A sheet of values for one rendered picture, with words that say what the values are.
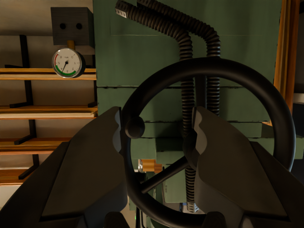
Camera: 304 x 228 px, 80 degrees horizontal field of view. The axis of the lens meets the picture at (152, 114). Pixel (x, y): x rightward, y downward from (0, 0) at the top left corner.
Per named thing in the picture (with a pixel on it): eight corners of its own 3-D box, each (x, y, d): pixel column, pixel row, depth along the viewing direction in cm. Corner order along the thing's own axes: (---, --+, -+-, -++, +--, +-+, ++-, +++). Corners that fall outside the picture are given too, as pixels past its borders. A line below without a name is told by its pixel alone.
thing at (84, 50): (87, 6, 39) (88, 45, 40) (102, 25, 51) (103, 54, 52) (47, 6, 39) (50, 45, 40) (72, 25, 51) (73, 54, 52)
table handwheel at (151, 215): (346, 110, 26) (243, 268, 30) (262, 99, 46) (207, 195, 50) (162, 16, 24) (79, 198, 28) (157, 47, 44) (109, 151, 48)
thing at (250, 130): (262, 122, 47) (261, 137, 47) (228, 111, 67) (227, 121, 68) (105, 122, 47) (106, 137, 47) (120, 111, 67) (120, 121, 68)
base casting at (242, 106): (275, 86, 45) (272, 122, 47) (206, 85, 102) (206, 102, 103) (94, 87, 45) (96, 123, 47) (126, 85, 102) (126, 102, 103)
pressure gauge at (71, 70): (79, 37, 37) (82, 78, 38) (86, 41, 41) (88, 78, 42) (49, 37, 37) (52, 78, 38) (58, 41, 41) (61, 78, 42)
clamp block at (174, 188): (234, 164, 38) (231, 203, 40) (212, 144, 52) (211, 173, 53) (163, 164, 38) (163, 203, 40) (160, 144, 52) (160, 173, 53)
